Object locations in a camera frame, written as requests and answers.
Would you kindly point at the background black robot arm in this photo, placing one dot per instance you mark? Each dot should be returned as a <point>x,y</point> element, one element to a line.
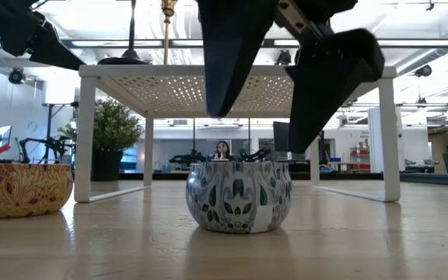
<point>53,144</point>

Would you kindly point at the black candlestick holder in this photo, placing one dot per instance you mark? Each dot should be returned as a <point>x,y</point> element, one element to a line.
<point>124,59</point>

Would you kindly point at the black background stand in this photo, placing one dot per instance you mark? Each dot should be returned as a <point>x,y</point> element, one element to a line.
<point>49,128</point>

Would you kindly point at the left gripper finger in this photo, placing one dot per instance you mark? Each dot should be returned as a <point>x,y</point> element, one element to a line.
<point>54,52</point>

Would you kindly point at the person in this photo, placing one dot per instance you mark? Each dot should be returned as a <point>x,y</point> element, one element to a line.
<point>222,149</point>

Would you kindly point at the bright computer monitor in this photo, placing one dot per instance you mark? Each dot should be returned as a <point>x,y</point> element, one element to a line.
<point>1,137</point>

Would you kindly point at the dark computer monitor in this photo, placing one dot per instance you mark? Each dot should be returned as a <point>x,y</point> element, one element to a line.
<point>281,136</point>

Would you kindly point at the gold candlestick holder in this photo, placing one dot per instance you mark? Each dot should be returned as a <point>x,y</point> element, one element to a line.
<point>169,7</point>

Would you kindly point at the blue-green floral candle tin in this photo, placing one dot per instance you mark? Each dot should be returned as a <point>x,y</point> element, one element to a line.
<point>239,198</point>

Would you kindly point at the black aluminium table frame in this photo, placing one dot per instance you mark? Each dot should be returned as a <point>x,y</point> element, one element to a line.
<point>169,176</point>

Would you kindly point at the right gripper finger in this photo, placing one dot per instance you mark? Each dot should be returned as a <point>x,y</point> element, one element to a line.
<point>233,46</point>
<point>333,74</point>

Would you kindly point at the red storage rack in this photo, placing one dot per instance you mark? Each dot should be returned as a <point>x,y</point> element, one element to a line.
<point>358,157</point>

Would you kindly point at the white perforated shelf riser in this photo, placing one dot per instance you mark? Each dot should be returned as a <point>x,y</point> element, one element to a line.
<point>150,71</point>

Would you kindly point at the orange floral candle tin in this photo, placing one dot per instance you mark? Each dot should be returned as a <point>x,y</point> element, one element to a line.
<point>22,190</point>

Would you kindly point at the green potted plant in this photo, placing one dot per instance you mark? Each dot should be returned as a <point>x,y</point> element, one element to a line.
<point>111,128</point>

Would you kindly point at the black ceiling fixture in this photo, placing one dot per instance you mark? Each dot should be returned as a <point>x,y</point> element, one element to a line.
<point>16,76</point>
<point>424,71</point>
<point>284,58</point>

